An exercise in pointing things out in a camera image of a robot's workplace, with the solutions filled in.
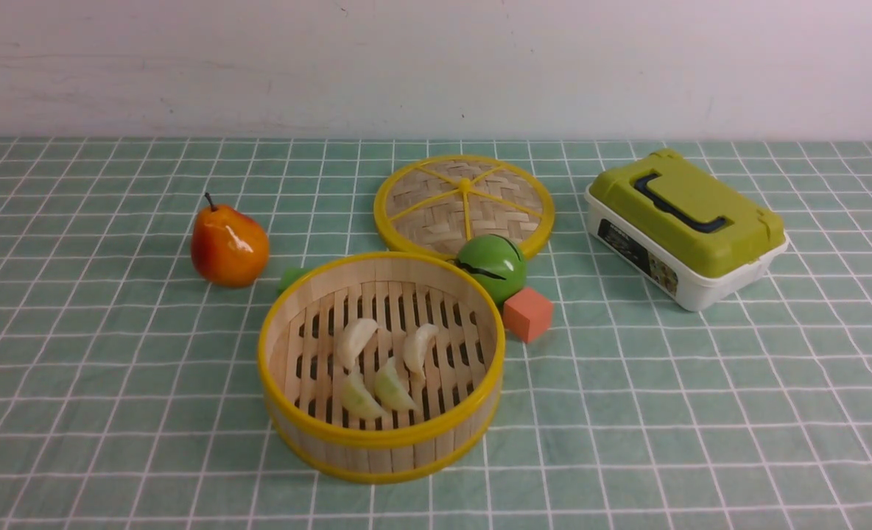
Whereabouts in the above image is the white dumpling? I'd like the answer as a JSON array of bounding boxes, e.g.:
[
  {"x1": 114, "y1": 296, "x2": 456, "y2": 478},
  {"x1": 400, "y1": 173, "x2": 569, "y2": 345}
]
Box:
[
  {"x1": 403, "y1": 323, "x2": 439, "y2": 381},
  {"x1": 333, "y1": 317, "x2": 379, "y2": 372}
]

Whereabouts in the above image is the pale green dumpling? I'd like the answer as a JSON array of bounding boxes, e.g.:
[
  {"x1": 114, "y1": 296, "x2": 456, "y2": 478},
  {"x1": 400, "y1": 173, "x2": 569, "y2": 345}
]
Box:
[
  {"x1": 374, "y1": 358, "x2": 418, "y2": 412},
  {"x1": 340, "y1": 370, "x2": 386, "y2": 420}
]

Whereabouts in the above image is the bamboo steamer lid yellow rim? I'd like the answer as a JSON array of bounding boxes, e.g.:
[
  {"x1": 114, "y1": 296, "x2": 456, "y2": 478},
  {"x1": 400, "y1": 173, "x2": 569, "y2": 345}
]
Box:
[{"x1": 374, "y1": 155, "x2": 556, "y2": 261}]

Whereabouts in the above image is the bamboo steamer tray yellow rim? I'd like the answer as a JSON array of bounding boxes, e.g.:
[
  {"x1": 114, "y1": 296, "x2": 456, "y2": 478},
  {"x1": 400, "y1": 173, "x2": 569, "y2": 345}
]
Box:
[{"x1": 258, "y1": 252, "x2": 504, "y2": 483}]

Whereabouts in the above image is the green toy apple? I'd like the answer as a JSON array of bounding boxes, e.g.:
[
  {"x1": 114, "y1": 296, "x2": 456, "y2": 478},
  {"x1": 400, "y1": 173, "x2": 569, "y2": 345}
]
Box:
[{"x1": 453, "y1": 234, "x2": 527, "y2": 306}]

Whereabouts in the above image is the orange foam cube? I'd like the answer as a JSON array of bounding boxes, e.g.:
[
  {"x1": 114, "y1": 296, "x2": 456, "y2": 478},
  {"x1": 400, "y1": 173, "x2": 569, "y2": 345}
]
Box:
[{"x1": 502, "y1": 286, "x2": 554, "y2": 345}]

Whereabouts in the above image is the green foam block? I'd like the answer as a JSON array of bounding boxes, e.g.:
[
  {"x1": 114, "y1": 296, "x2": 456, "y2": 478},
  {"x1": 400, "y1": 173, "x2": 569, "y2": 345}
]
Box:
[{"x1": 277, "y1": 267, "x2": 311, "y2": 297}]

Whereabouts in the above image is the orange yellow toy pear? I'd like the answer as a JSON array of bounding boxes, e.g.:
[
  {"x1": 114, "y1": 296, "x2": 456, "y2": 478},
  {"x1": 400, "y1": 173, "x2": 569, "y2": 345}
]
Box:
[{"x1": 190, "y1": 192, "x2": 270, "y2": 289}]

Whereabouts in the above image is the white box green lid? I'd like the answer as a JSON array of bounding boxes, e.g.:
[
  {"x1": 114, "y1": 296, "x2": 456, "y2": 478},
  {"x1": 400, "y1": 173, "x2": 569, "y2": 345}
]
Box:
[{"x1": 584, "y1": 148, "x2": 787, "y2": 312}]

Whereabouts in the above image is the green checkered tablecloth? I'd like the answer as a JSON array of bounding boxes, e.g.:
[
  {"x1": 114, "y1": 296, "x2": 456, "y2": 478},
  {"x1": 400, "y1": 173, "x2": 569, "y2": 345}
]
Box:
[{"x1": 0, "y1": 137, "x2": 872, "y2": 529}]

